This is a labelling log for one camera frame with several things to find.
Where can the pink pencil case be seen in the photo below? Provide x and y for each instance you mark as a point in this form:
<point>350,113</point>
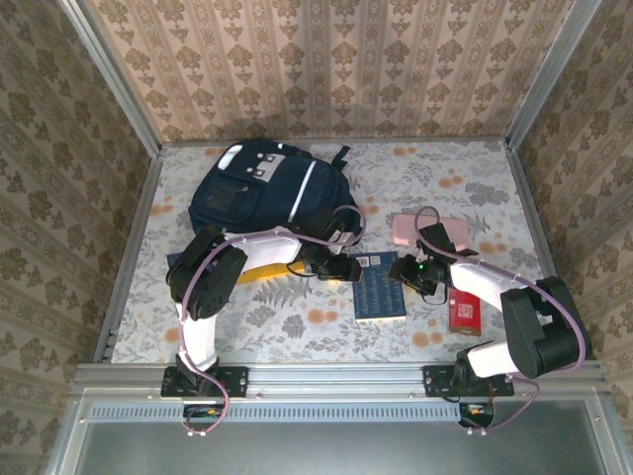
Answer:
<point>457,230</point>

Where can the red game case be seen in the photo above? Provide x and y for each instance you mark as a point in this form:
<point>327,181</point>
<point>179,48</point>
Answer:
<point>465,312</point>

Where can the yellow book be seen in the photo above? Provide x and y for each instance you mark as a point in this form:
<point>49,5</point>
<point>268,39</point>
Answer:
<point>267,272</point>

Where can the blue book with gold pattern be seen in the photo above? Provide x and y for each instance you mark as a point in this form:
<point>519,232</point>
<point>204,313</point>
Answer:
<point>378,297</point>

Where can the navy blue backpack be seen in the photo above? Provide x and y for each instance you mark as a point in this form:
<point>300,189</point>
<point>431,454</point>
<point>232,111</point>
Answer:
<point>257,198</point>

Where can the plain navy book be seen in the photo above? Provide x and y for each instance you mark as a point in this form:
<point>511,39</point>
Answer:
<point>174,259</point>

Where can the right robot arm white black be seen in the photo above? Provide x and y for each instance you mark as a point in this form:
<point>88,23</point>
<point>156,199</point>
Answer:
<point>484,284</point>

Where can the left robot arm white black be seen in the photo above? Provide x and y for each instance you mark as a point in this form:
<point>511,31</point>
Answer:
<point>267,250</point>

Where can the floral patterned table cover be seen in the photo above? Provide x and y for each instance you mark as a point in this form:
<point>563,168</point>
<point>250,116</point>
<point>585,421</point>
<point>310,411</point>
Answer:
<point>435,163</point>

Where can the grey metal sheet tray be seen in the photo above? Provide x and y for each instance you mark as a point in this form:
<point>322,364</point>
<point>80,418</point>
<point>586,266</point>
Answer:
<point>321,450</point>

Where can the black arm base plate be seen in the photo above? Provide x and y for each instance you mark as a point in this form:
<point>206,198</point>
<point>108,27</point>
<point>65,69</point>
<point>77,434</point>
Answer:
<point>237,381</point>
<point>435,381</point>

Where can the aluminium mounting rail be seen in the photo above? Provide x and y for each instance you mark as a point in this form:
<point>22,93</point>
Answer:
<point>336,378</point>

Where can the aluminium side rail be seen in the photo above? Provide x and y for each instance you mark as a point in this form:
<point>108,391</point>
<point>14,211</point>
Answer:
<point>144,198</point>
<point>528,198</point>

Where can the aluminium frame post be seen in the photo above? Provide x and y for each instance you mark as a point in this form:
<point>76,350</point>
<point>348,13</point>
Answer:
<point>549,74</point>
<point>116,74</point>

